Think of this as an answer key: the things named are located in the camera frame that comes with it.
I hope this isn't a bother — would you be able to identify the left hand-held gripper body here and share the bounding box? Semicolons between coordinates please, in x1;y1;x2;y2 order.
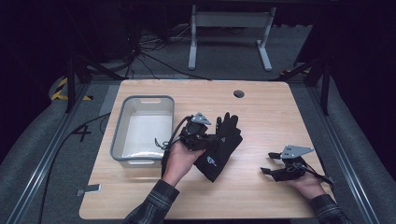
179;112;212;152

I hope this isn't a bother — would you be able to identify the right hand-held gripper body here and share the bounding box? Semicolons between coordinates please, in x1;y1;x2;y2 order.
272;145;315;182

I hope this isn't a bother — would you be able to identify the person's right hand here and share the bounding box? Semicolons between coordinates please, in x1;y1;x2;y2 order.
288;172;327;201

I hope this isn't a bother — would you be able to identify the person's left hand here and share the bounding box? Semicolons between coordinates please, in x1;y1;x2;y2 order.
162;140;206;188

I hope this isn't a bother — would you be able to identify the white bin with grey rim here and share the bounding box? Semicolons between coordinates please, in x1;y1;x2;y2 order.
109;94;176;169

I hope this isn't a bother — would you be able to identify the black metal stand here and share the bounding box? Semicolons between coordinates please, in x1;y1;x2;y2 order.
270;57;332;117
64;55;125;114

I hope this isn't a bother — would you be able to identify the grey tape strip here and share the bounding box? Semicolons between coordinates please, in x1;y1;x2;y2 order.
76;183;103;197

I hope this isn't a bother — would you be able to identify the yellow black hazard tape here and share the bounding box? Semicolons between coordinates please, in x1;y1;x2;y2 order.
50;77;94;102

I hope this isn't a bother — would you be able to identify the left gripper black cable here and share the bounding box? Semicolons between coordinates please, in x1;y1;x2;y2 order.
154;115;194;179

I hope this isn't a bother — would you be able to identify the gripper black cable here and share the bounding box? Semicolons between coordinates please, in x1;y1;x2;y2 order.
154;115;194;179
303;163;334;189

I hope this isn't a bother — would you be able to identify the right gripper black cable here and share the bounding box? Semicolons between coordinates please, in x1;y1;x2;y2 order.
303;163;334;189

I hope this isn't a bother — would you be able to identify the bundle of black floor cables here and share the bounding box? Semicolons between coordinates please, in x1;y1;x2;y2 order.
122;23;213;82

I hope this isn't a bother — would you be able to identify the white metal desk frame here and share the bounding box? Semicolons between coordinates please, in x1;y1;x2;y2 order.
188;4;277;72

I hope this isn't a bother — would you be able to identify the long black floor cable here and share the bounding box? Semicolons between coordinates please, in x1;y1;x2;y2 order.
36;112;112;224

